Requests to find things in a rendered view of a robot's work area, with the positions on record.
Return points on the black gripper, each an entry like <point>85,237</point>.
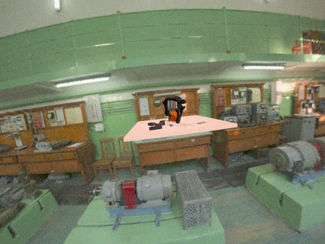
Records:
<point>178,109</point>

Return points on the dark grey controller unit with green rocker switches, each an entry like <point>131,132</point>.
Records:
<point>178,118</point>

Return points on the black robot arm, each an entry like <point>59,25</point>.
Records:
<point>178,99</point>

